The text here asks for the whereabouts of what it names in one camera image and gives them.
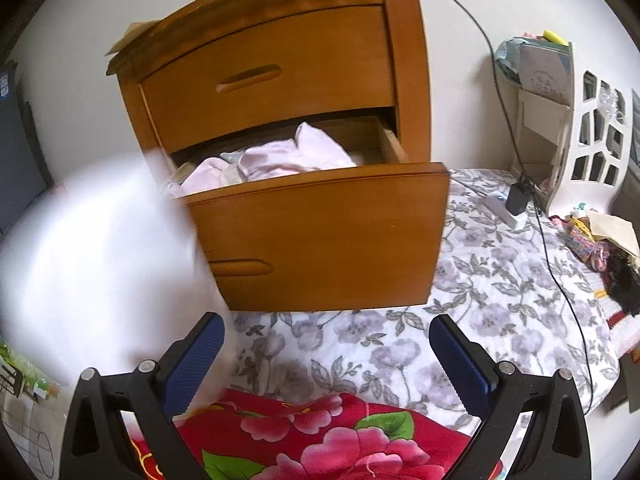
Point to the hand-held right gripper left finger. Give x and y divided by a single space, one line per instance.
192 365

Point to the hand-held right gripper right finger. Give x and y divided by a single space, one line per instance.
460 365

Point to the white underwear cloth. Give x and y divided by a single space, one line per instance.
100 260

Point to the wooden drawer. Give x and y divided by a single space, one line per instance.
325 240
300 60

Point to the pink underwear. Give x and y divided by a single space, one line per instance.
280 160

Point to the closed wooden drawer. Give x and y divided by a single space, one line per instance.
300 60

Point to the grey floral bedsheet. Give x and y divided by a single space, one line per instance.
400 350

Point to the red floral blanket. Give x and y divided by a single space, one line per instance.
325 440

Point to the white knitted mat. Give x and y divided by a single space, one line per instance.
620 330

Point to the white power strip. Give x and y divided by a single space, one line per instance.
497 202

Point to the green printed packet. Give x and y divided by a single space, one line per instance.
25 370

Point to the colourful patterned pouch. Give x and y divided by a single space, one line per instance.
585 245

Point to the black charger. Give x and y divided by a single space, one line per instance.
517 199

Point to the white carton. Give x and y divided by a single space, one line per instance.
30 435

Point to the small white figurine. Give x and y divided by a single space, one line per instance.
581 211

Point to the white lattice desk rack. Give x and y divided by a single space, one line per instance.
577 147

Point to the dark blue cabinet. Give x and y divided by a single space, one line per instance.
20 160

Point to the grey notebook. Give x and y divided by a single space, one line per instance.
542 72

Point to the teal plastic bag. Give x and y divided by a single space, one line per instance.
507 60

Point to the wooden nightstand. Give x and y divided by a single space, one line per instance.
410 60

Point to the beige cloth on nightstand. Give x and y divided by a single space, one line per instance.
130 40

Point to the small yellow object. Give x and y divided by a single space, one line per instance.
555 37

